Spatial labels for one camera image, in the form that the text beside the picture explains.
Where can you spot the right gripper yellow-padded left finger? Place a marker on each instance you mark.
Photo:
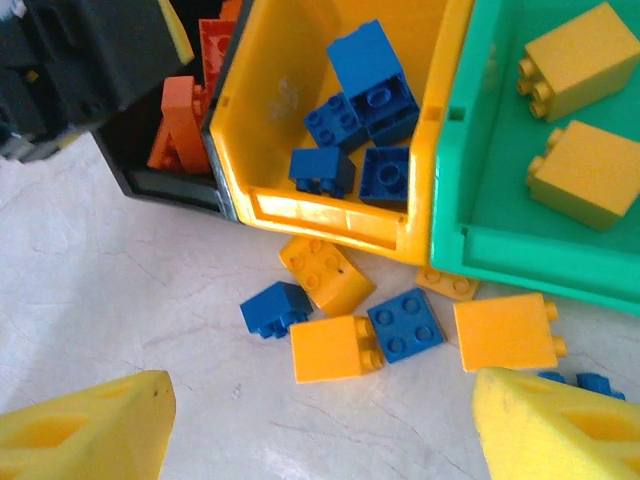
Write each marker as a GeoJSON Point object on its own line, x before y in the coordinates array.
{"type": "Point", "coordinates": [85, 435]}

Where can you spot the right gripper yellow-padded right finger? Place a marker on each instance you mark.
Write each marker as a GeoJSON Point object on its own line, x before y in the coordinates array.
{"type": "Point", "coordinates": [560, 435]}

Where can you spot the yellow-padded finger of the left gripper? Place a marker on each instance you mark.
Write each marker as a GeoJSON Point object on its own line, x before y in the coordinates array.
{"type": "Point", "coordinates": [120, 45]}

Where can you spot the long blue lego brick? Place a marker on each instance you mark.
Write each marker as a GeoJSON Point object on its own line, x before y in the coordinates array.
{"type": "Point", "coordinates": [595, 385]}

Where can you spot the black plastic bin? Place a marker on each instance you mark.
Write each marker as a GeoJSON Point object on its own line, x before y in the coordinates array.
{"type": "Point", "coordinates": [165, 192]}

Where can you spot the small yellow lego brick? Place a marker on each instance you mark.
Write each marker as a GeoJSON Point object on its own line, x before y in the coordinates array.
{"type": "Point", "coordinates": [445, 286]}

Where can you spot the green plastic bin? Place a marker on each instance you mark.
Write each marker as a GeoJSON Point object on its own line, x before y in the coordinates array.
{"type": "Point", "coordinates": [500, 245]}

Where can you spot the yellow plastic bin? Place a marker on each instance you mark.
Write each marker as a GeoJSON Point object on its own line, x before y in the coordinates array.
{"type": "Point", "coordinates": [325, 220]}

